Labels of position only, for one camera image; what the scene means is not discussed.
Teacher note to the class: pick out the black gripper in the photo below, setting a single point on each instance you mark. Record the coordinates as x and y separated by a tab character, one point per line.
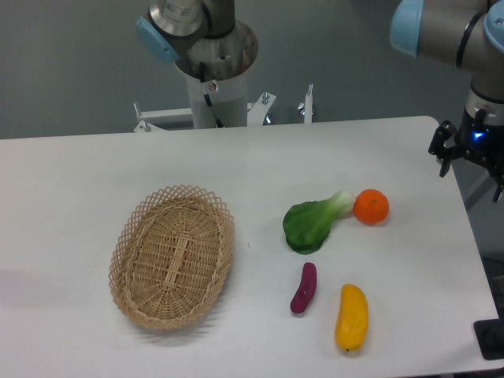
478	140

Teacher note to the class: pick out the purple sweet potato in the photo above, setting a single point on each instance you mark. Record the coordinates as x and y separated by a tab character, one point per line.
306	289

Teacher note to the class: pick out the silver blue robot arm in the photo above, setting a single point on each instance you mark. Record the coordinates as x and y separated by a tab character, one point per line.
465	34

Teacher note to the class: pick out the orange tangerine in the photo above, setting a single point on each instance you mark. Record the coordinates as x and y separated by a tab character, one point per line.
371	207

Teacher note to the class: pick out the green bok choy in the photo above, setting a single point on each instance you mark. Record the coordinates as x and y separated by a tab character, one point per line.
307	225

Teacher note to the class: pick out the black box at table edge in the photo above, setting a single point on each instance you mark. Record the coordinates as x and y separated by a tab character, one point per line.
489	334

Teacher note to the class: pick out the yellow mango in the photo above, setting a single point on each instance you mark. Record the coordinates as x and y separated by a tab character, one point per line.
353	318

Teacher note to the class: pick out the woven wicker basket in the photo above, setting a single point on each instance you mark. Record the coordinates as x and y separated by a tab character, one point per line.
172	258

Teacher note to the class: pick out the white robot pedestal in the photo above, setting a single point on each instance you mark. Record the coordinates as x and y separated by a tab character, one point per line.
220	67

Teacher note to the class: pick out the white metal base frame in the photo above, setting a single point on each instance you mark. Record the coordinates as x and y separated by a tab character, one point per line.
207	113

